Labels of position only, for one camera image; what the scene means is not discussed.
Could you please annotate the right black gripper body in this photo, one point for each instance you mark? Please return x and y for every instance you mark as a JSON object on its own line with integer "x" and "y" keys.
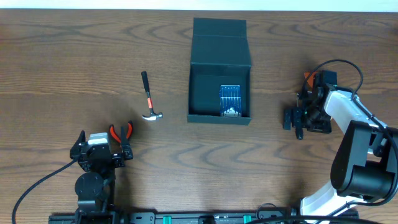
{"x": 314, "y": 119}

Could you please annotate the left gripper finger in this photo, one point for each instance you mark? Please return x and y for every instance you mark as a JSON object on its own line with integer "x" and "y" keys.
{"x": 125, "y": 145}
{"x": 76, "y": 148}

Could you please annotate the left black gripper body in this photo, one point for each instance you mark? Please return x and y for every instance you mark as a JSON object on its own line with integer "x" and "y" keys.
{"x": 116, "y": 157}

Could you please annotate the small claw hammer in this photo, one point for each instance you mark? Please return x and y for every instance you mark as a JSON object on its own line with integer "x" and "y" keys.
{"x": 153, "y": 116}

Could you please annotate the blue precision screwdriver set case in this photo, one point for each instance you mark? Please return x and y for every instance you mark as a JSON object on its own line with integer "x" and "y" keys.
{"x": 230, "y": 101}

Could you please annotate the black yellow screwdriver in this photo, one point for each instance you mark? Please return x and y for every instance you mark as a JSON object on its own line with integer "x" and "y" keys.
{"x": 299, "y": 132}

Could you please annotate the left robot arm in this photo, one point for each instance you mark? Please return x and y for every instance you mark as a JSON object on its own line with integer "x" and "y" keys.
{"x": 95, "y": 190}

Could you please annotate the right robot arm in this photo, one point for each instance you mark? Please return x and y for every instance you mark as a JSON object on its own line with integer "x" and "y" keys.
{"x": 364, "y": 169}

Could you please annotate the dark green open box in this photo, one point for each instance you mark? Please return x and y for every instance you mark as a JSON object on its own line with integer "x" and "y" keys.
{"x": 219, "y": 56}

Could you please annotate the orange handled pliers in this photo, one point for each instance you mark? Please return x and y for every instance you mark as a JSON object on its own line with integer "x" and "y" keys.
{"x": 113, "y": 133}

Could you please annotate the orange scraper wooden handle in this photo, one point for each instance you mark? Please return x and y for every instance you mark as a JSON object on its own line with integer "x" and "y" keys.
{"x": 310, "y": 81}

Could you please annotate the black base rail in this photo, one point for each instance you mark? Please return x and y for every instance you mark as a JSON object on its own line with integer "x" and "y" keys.
{"x": 167, "y": 218}

